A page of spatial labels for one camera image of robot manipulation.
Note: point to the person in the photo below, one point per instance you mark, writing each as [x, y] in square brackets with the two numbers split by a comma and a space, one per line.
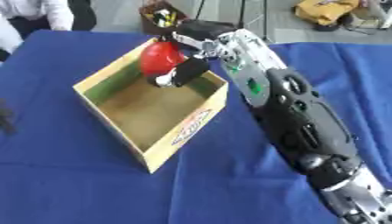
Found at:
[35, 14]

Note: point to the black tripod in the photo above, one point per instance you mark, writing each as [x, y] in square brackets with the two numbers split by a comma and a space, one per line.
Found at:
[242, 11]

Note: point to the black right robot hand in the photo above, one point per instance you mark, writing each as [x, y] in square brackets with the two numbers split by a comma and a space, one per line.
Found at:
[190, 70]

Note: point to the tan cardboard box green inside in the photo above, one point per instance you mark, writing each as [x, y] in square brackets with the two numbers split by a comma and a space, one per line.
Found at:
[153, 116]

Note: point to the red toy apple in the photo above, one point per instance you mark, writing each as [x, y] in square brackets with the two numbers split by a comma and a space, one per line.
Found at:
[160, 57]

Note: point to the yellow bag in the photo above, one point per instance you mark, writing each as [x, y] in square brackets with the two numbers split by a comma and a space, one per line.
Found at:
[324, 10]

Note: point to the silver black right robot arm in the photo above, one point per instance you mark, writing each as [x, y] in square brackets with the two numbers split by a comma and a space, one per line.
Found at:
[301, 122]

